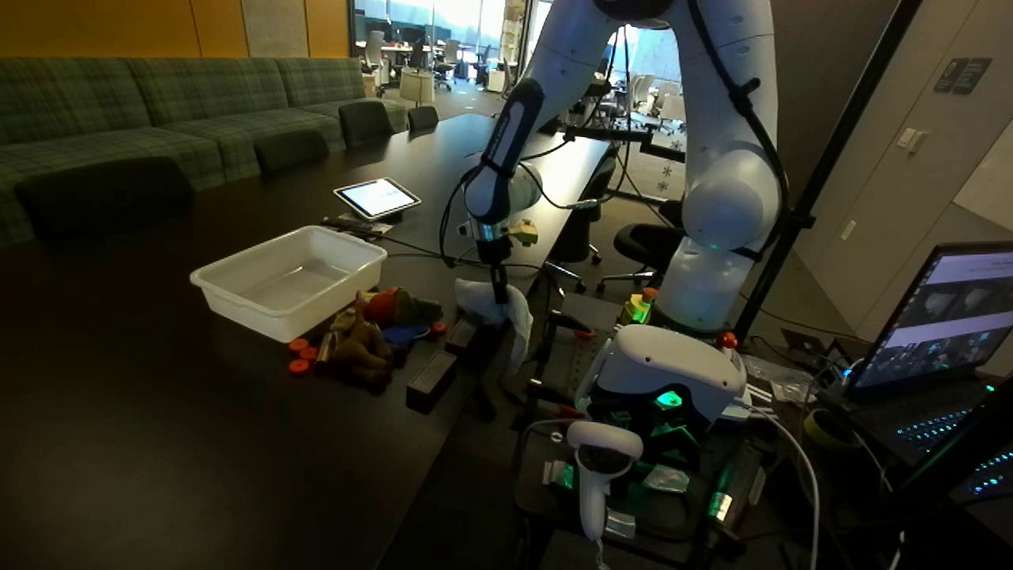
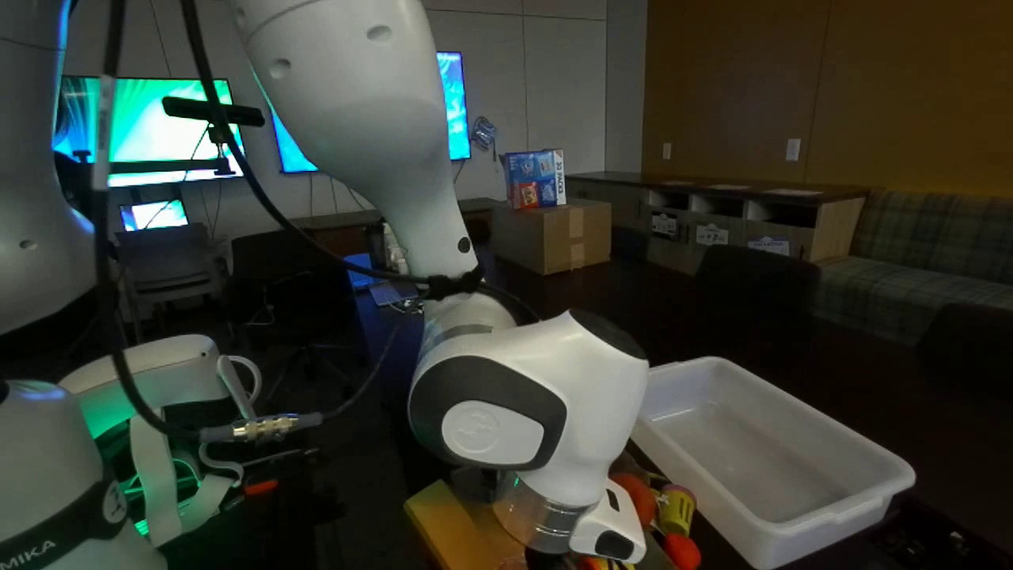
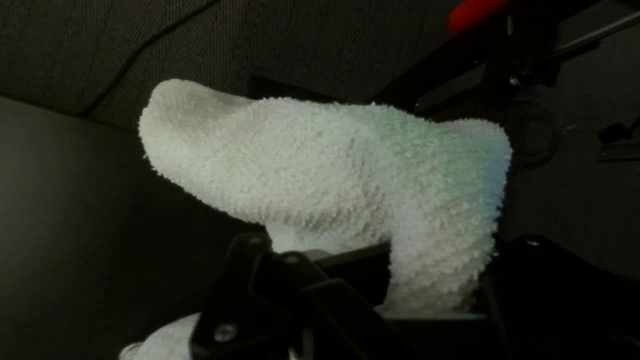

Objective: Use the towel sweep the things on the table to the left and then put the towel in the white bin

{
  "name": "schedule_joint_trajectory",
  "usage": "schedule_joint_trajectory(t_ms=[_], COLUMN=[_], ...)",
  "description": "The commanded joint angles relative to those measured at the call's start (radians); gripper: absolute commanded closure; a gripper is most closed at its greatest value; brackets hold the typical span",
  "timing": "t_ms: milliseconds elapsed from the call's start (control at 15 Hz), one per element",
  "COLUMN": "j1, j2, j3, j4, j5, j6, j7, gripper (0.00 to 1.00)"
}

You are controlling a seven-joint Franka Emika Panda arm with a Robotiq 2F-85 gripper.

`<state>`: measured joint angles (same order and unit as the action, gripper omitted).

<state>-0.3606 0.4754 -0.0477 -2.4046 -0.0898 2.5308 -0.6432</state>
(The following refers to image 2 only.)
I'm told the white plastic bin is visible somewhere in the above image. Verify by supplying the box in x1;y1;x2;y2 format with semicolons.
630;353;918;570

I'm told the cardboard box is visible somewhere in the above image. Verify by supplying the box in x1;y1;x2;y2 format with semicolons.
484;197;619;280

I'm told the blue printed carton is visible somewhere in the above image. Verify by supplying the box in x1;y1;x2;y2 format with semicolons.
498;147;570;211

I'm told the low wooden shelf cabinet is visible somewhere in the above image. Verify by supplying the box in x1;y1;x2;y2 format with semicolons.
566;172;871;266

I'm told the orange carrot toy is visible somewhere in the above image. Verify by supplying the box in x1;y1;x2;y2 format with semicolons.
610;470;664;530

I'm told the dark armchair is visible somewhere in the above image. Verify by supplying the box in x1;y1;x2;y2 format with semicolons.
693;243;823;319

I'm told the yellow toy block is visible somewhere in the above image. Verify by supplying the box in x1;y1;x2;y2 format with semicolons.
656;484;700;537

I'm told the red round toy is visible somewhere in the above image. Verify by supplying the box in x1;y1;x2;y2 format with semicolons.
662;531;707;570

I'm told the small laptop screen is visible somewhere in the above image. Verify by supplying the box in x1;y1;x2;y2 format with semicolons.
117;197;194;235

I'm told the plaid grey sofa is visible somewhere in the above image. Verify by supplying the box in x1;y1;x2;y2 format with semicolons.
808;189;1013;352

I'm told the tall wall monitor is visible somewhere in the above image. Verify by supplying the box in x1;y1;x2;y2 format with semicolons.
268;46;476;181

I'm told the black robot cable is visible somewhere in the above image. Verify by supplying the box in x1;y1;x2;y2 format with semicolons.
93;0;426;454

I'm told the black camera on stand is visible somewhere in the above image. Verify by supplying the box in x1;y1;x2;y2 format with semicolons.
159;94;268;150

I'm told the wide wall monitor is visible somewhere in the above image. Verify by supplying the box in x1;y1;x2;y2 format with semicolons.
53;70;246;197

